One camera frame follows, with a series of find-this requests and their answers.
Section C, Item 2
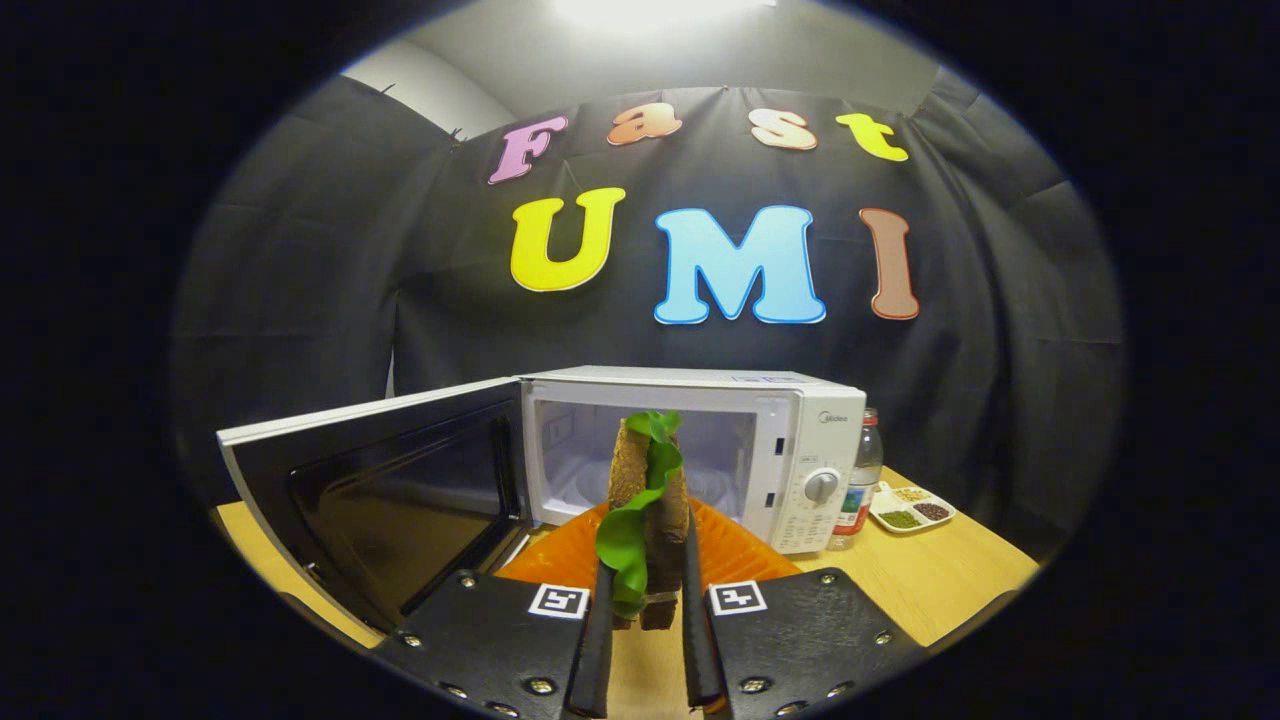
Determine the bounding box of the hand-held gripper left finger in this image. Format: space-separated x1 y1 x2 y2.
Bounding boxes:
372 500 616 720

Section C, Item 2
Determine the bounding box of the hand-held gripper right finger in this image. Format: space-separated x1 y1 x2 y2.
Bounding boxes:
680 498 926 720

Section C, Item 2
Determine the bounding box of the brown bread lettuce sandwich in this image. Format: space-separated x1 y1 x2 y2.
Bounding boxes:
595 410 693 631

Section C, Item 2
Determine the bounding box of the white microwave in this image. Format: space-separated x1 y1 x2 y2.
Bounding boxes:
217 366 868 636

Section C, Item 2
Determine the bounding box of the clear plastic water bottle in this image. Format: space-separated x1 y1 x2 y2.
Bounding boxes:
828 407 885 551

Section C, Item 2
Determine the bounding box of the white divided bean dish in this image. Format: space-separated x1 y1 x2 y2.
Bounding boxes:
868 482 957 535

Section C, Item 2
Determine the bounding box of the black backdrop cloth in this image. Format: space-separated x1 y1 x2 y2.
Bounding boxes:
172 75 1126 561

